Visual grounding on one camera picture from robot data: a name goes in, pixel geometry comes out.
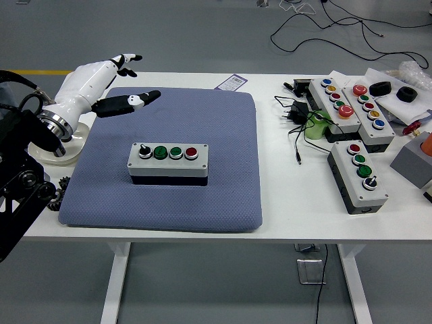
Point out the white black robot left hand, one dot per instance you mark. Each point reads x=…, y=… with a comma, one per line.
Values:
x=84, y=84

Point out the white oval dish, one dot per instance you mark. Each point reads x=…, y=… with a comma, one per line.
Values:
x=79, y=136

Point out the grey block box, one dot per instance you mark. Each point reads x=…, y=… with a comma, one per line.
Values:
x=410, y=165

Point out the blue white tape strip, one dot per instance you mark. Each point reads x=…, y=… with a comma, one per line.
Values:
x=423, y=117

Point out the black silver cylinder part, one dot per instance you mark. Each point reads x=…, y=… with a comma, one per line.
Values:
x=59, y=151

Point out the black metal gear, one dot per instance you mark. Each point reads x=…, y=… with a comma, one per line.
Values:
x=56, y=201
x=64, y=184

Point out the metal floor socket plate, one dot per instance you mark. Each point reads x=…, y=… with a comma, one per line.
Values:
x=308, y=271

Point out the small black device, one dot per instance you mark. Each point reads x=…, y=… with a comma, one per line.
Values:
x=300, y=86

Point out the purple barcode label card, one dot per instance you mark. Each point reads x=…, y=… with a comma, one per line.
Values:
x=233, y=82

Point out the black power adapter plug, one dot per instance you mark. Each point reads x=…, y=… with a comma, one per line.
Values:
x=297, y=111

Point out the clear bubble wrap bag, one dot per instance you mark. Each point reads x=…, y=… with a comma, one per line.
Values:
x=413, y=72

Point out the light green plastic part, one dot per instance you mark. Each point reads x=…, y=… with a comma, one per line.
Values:
x=315, y=130

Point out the orange cylinder part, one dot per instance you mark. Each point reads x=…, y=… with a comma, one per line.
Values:
x=428, y=143

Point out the white table leg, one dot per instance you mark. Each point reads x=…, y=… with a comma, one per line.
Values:
x=356, y=283
x=114, y=283

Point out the white paper sheet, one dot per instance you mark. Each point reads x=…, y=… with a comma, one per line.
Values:
x=398, y=106

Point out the grey four-button control box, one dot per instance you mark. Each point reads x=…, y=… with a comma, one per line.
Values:
x=347, y=175
x=168, y=163

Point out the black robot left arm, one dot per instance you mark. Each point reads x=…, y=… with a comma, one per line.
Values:
x=17, y=141

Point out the blue-grey textured mat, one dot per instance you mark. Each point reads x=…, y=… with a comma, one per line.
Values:
x=189, y=111

